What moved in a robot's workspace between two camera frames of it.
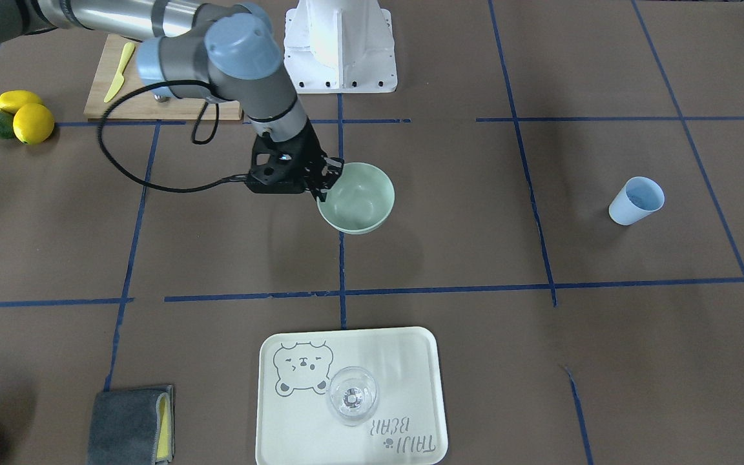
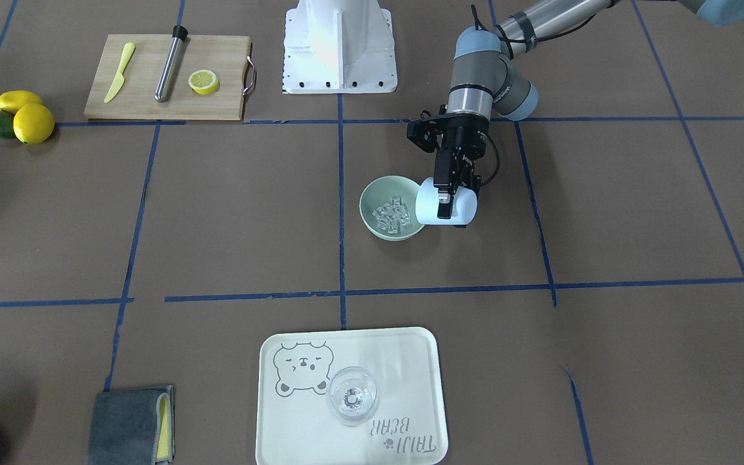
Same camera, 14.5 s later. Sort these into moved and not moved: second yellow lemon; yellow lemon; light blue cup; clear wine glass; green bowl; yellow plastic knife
Moved: light blue cup; green bowl
Not moved: second yellow lemon; yellow plastic knife; clear wine glass; yellow lemon
